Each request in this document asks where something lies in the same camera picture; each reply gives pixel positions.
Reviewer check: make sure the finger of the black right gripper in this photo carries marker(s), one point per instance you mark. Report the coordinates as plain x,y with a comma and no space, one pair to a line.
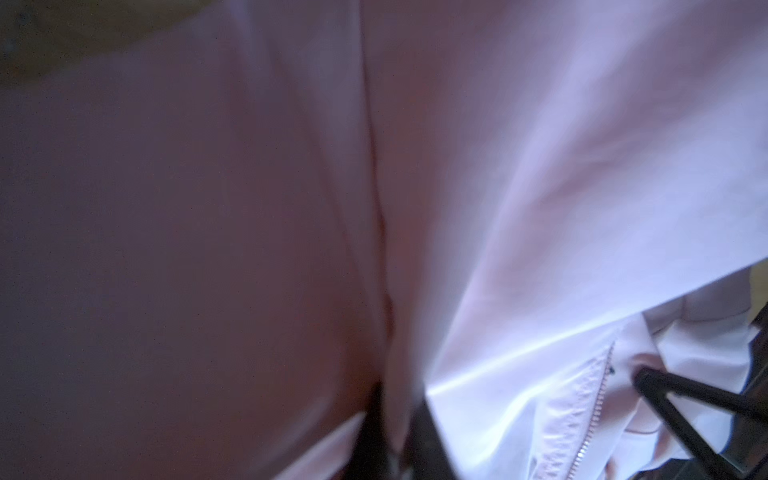
656,387

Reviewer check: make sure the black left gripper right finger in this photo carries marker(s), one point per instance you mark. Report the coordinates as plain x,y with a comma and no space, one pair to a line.
424,456

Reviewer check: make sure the pink zip-up jacket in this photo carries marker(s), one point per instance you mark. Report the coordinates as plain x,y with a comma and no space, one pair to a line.
223,223

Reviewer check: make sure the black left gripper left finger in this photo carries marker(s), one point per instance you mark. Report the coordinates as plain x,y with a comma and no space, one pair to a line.
371,459

